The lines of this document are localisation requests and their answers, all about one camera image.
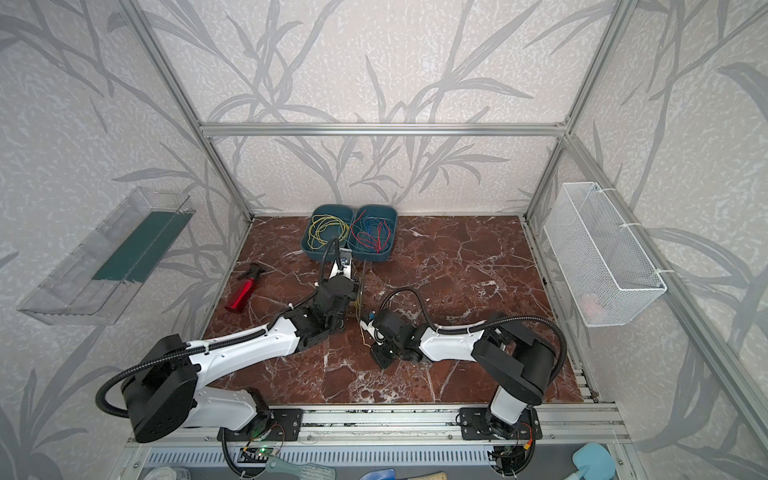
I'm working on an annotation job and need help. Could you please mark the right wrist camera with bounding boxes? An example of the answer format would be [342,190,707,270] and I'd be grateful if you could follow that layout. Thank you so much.
[359,311,380,341]

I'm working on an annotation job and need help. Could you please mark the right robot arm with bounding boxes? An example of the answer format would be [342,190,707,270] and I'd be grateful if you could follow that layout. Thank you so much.
[359,287,567,444]

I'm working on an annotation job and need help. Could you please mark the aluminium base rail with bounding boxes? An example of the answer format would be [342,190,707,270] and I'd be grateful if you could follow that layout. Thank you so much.
[125,403,631,446]

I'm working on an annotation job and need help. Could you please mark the green circuit board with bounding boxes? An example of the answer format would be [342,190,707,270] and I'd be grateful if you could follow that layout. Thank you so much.
[237,446,281,465]

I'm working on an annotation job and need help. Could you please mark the white wire mesh basket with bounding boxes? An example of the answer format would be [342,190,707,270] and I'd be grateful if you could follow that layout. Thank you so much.
[544,182,667,327]

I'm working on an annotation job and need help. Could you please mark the teal bin with yellow cables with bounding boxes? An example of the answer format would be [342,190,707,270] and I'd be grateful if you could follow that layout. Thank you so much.
[300,204,355,261]

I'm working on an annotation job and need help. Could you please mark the clear plastic wall shelf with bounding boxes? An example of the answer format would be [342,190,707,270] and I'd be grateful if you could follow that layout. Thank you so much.
[18,187,196,326]

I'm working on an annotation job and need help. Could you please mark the light blue plastic object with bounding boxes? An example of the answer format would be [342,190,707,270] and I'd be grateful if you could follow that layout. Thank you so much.
[565,443,616,480]

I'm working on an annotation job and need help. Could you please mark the red blue cable bundle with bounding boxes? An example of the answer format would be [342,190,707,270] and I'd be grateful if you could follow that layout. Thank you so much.
[350,212,392,253]

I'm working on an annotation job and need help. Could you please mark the teal bin with red cables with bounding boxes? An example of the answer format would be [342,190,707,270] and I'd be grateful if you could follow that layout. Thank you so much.
[348,204,398,262]

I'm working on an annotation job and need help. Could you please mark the red spray bottle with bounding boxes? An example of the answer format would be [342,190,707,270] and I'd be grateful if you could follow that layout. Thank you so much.
[224,263,266,314]

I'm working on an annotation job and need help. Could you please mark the dark grey foam spool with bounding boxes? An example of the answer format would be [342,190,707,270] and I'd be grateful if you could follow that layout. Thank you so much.
[354,261,367,323]

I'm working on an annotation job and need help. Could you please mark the yellow cable bundle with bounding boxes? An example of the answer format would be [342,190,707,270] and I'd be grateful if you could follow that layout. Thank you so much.
[307,214,352,248]

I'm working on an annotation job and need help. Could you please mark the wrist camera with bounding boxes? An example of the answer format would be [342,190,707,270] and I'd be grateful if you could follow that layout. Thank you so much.
[359,311,380,341]
[328,252,354,280]

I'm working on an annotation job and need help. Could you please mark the teal handled tool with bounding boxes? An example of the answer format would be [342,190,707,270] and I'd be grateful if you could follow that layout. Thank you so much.
[265,456,336,480]

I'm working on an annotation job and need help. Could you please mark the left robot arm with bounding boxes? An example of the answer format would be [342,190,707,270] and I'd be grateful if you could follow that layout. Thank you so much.
[95,274,360,443]

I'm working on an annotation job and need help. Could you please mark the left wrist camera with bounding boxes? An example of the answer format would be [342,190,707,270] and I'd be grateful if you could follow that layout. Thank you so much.
[328,252,354,280]

